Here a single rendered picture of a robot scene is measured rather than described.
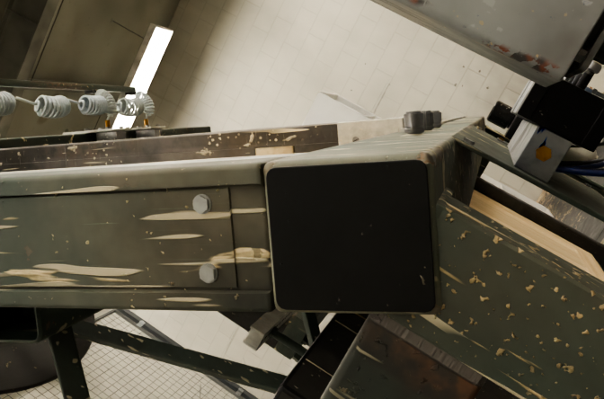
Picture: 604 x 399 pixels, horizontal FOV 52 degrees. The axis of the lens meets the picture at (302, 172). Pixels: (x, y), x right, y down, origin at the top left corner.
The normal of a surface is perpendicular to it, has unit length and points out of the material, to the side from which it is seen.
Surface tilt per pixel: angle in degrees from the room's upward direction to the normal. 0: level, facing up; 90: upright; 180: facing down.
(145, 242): 90
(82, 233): 90
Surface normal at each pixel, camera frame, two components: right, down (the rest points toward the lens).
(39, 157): -0.29, 0.10
